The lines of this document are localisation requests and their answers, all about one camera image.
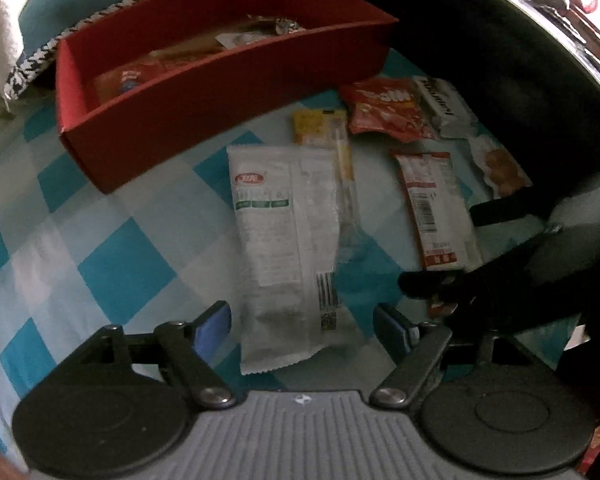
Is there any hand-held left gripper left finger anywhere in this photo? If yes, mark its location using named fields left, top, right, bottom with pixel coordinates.
left=62, top=301, right=237, bottom=411

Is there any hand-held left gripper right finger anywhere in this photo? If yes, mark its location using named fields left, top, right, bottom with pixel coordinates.
left=369, top=304, right=537, bottom=409

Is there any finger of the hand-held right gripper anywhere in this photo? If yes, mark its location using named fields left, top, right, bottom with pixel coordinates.
left=398, top=267, right=491, bottom=318
left=470, top=193, right=564, bottom=236

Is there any clear cookie packet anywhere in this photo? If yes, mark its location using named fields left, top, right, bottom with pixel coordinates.
left=466, top=134, right=532, bottom=200

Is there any red and white snack packet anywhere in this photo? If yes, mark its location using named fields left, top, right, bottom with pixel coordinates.
left=391, top=151, right=484, bottom=273

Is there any long white snack packet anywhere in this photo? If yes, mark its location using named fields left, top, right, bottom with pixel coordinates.
left=227, top=144, right=362, bottom=377

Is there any white wafer packet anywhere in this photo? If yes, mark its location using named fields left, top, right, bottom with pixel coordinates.
left=413, top=76, right=477, bottom=139

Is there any yellow snack packet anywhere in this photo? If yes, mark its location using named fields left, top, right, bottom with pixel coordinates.
left=292, top=108, right=357, bottom=233

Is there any red cardboard box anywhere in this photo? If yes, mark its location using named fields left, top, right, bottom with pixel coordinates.
left=55, top=0, right=400, bottom=195

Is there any orange snack packet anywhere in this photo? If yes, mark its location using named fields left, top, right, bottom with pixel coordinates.
left=94, top=60, right=154, bottom=107

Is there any brown biscuit packet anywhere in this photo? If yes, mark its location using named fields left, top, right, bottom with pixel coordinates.
left=150, top=35, right=231, bottom=69

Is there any small white snack packet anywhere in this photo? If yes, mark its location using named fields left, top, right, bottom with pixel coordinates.
left=216, top=31, right=262, bottom=52

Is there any shiny clear snack packet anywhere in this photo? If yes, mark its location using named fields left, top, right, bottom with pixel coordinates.
left=245, top=14, right=314, bottom=37

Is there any blue checked cloth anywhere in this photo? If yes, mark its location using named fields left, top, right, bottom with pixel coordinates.
left=0, top=47, right=581, bottom=463

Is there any round glossy table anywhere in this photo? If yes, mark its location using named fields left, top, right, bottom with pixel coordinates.
left=380, top=0, right=600, bottom=202

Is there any teal sofa cushion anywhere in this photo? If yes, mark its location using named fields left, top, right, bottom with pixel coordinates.
left=2, top=0, right=283, bottom=102

